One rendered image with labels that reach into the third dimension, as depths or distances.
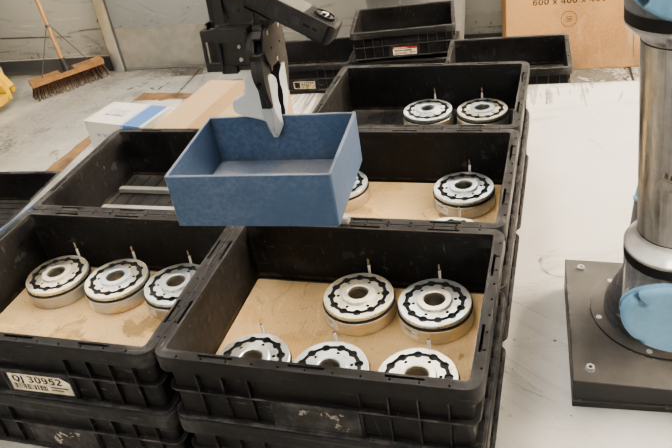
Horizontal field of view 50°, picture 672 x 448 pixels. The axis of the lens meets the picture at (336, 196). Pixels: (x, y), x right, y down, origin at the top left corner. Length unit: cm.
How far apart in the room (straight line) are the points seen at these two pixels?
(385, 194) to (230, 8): 54
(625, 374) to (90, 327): 78
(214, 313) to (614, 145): 101
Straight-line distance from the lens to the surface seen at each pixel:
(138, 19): 463
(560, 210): 149
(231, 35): 89
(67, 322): 122
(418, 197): 130
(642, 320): 93
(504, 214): 106
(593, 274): 124
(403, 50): 282
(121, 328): 116
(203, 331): 102
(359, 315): 101
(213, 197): 85
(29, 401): 114
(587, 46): 387
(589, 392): 109
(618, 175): 160
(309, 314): 108
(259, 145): 97
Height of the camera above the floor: 152
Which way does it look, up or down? 31 degrees down
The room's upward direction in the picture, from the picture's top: 9 degrees counter-clockwise
